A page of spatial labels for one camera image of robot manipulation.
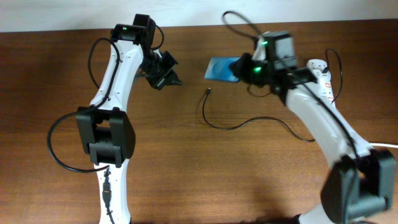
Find blue Galaxy smartphone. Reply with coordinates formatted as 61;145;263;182
204;57;239;83

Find black USB charging cable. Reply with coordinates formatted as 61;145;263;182
201;87;316;143

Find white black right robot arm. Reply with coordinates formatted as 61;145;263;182
230;31;396;223

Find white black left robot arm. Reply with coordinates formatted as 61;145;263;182
76;14;182;223

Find white charger plug adapter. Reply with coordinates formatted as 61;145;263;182
312;66;331;82

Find white power strip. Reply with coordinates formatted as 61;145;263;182
307;59;336;108

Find white power strip cord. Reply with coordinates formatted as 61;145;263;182
369;142;398;149

